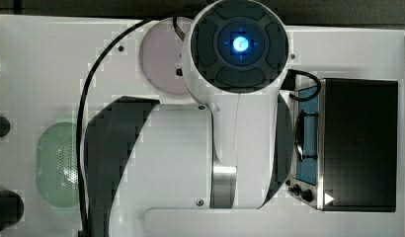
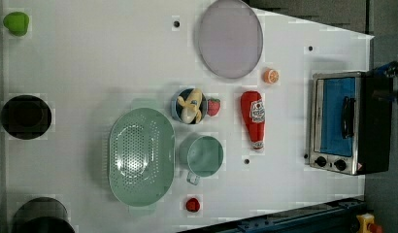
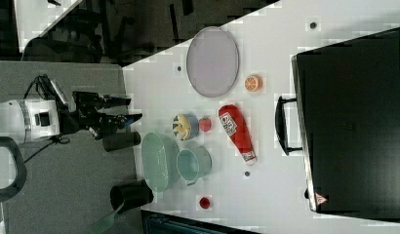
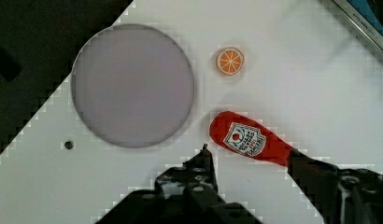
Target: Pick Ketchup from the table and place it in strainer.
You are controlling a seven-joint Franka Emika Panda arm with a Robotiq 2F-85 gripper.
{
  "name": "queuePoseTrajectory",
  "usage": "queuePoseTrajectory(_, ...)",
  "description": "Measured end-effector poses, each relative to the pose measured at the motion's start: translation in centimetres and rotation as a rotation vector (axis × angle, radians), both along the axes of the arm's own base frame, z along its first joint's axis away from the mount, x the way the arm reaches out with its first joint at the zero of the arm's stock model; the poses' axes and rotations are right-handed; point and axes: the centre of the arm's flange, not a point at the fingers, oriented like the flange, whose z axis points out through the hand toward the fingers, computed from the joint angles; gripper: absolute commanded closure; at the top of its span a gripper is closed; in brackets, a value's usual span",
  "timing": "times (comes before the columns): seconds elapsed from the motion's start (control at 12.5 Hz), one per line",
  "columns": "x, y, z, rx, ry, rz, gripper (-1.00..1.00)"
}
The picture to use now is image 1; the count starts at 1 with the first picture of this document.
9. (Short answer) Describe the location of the grey round plate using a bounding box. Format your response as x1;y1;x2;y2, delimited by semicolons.
139;18;189;96

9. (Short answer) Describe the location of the black cylinder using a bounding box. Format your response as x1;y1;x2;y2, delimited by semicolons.
0;190;24;232
0;117;11;137

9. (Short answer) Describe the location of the black cylinder lower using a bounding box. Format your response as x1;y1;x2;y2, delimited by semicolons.
0;190;24;232

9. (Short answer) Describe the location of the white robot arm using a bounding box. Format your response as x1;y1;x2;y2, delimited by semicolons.
79;0;293;237

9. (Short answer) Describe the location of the black cylinder upper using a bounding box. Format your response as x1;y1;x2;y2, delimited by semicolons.
0;117;11;137

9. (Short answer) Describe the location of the green perforated strainer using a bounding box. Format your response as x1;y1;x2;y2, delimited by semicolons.
36;122;79;207

